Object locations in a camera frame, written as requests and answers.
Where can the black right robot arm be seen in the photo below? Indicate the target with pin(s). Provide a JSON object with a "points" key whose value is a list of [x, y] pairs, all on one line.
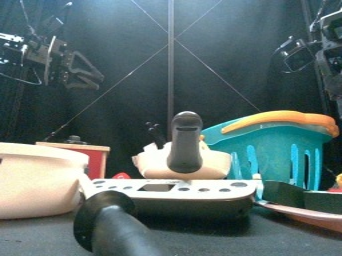
{"points": [[322, 13]]}

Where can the black stemmed toy piece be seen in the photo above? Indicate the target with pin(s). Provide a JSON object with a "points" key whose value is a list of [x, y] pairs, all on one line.
{"points": [[155, 133]]}

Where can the small red toy piece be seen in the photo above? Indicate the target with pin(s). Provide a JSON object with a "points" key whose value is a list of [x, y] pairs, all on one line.
{"points": [[122, 175]]}

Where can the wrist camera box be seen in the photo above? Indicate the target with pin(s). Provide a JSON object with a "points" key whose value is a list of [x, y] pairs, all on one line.
{"points": [[55, 21], [298, 58]]}

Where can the red wooden box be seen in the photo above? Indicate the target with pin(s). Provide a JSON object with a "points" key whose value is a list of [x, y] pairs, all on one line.
{"points": [[95, 160]]}

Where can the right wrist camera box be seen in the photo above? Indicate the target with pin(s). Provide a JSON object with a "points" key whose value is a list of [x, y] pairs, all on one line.
{"points": [[298, 58]]}

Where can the grey toy control panel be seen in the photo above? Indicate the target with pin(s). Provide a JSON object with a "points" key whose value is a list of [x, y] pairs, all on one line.
{"points": [[187, 196]]}

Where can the yellow toy fruit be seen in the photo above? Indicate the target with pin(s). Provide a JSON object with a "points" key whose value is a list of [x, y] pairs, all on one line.
{"points": [[340, 180]]}

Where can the cream white pot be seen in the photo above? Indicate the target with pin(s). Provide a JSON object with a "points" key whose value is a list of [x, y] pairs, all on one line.
{"points": [[38, 180]]}

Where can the black knob on box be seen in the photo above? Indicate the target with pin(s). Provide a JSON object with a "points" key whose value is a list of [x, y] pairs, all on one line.
{"points": [[75, 139]]}

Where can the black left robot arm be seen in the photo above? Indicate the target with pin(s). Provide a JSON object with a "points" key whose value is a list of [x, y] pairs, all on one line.
{"points": [[11, 20]]}

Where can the teal plastic basket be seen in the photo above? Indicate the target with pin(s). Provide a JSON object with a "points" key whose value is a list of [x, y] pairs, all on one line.
{"points": [[272, 156]]}

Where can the pink plate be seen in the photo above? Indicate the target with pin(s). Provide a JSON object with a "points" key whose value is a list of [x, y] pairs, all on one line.
{"points": [[312, 218]]}

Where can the grey vertical frame pole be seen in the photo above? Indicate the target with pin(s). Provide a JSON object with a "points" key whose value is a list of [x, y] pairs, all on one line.
{"points": [[170, 66]]}

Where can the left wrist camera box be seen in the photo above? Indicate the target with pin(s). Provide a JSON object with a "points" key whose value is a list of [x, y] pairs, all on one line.
{"points": [[55, 21]]}

